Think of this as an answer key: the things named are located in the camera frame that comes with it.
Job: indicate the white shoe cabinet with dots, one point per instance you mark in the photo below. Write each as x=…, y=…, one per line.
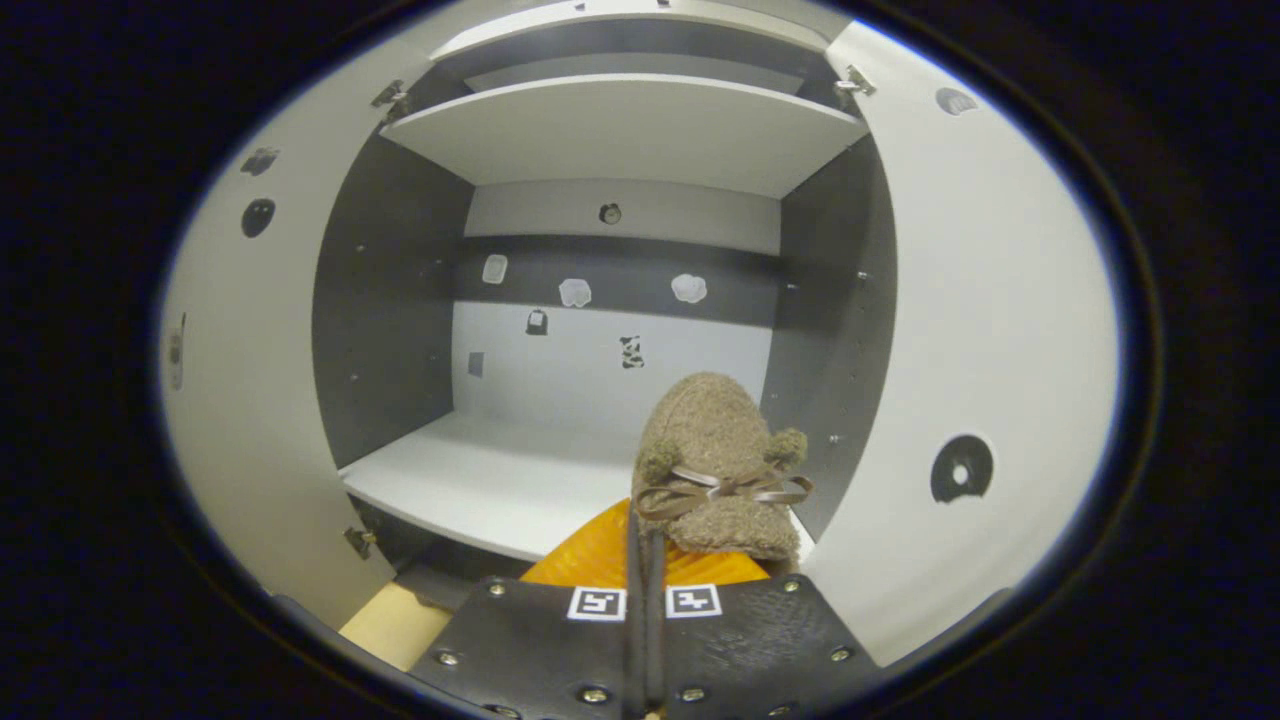
x=520, y=480

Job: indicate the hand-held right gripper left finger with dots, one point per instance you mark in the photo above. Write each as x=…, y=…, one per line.
x=545, y=650

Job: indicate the white cabinet door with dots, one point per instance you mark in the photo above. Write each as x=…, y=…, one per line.
x=250, y=400
x=980, y=300

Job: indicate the white cabinet shelf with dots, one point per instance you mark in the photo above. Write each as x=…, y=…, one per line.
x=640, y=130

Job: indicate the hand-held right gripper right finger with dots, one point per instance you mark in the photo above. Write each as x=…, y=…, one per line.
x=750, y=650

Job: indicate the white cabinet drawer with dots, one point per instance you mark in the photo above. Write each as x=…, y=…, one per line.
x=640, y=15

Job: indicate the brown fuzzy shoe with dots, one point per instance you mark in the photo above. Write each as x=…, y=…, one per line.
x=710, y=420

